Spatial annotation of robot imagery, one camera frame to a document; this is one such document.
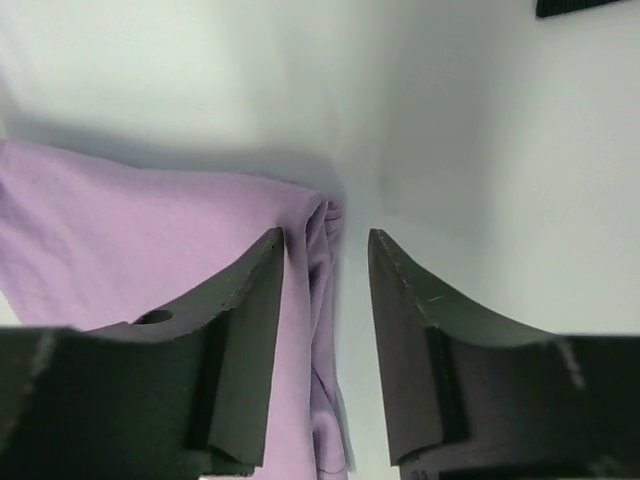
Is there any lilac t-shirt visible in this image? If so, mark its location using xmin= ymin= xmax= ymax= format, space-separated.
xmin=1 ymin=140 xmax=348 ymax=479

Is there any folded black t-shirt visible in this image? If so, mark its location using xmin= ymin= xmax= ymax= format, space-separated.
xmin=534 ymin=0 xmax=639 ymax=21

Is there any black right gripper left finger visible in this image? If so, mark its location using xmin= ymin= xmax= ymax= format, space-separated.
xmin=1 ymin=228 xmax=285 ymax=479

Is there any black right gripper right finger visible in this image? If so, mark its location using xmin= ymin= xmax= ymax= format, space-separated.
xmin=368 ymin=229 xmax=639 ymax=479

